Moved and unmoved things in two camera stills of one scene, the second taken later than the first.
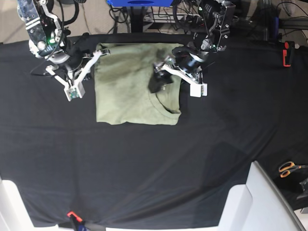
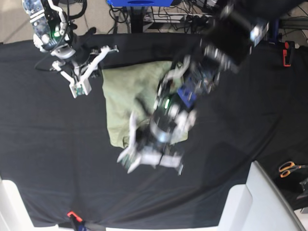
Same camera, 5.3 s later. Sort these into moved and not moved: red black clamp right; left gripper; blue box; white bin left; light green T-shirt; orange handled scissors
Moved: left gripper; light green T-shirt
Not moved: white bin left; orange handled scissors; red black clamp right; blue box
